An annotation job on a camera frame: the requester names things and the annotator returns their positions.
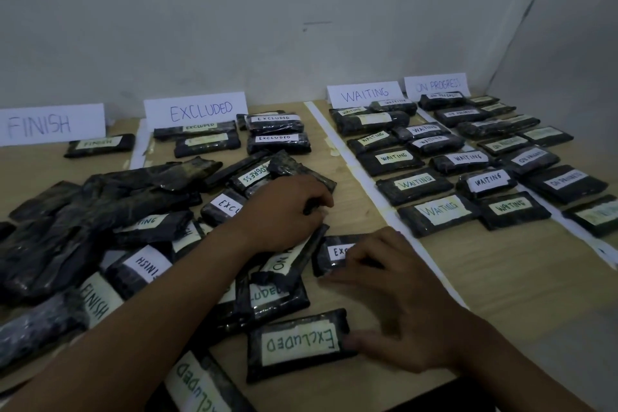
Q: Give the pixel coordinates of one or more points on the rows of black packets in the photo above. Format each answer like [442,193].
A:
[555,180]
[425,184]

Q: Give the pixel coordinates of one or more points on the person's right forearm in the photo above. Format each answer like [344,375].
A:
[521,368]

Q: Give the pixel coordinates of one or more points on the person's left thumb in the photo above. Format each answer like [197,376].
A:
[309,227]

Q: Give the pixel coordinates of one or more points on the white paper sign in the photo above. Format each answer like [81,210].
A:
[48,124]
[364,94]
[437,86]
[198,110]

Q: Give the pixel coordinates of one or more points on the beige masking tape piece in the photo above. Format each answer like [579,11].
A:
[333,148]

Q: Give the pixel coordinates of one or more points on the person's right thumb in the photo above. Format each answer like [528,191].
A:
[369,341]

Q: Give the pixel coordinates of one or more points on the pile of black packets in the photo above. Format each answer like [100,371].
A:
[96,213]

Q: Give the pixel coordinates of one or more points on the person's left forearm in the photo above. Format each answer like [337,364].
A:
[159,315]

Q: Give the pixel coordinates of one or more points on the person's left hand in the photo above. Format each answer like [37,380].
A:
[275,213]

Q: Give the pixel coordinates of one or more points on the black labelled packet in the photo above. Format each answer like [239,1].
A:
[193,129]
[240,119]
[99,145]
[275,123]
[277,143]
[324,262]
[207,145]

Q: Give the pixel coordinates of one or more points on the person's right hand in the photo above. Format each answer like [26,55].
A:
[410,310]

